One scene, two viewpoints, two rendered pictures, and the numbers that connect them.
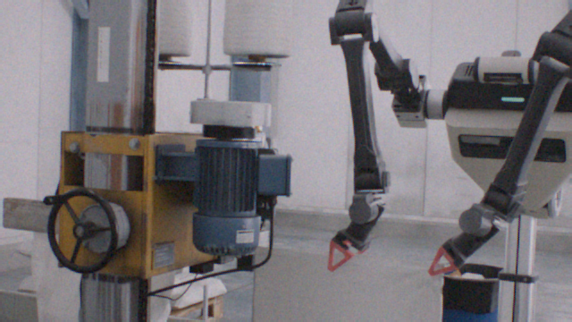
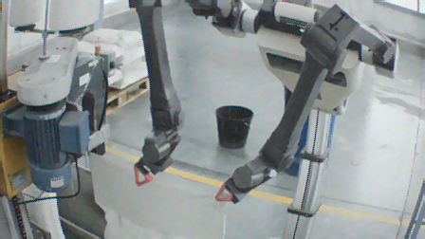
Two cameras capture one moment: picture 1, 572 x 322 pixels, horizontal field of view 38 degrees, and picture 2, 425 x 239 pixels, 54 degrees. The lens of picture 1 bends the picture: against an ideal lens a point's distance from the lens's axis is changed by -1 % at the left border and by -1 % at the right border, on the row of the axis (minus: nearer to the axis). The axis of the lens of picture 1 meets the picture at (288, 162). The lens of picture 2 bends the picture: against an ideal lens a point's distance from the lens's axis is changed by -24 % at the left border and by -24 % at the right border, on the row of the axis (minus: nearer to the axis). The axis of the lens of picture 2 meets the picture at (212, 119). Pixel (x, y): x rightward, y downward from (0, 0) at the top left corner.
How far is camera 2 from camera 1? 0.91 m
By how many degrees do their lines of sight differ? 20
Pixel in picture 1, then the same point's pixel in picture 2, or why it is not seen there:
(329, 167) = not seen: outside the picture
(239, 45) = (53, 25)
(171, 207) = (19, 147)
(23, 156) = not seen: outside the picture
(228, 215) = (44, 167)
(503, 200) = (277, 156)
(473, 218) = (245, 175)
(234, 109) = (35, 93)
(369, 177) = (163, 117)
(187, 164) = (19, 124)
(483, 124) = (286, 48)
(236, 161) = (42, 129)
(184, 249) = not seen: hidden behind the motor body
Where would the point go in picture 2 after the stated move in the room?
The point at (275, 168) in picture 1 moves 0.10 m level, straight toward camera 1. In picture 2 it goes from (69, 134) to (60, 150)
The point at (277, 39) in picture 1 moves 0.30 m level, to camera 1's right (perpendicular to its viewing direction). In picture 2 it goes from (80, 16) to (190, 12)
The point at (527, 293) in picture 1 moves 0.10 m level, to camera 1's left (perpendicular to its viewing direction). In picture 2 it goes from (318, 170) to (294, 169)
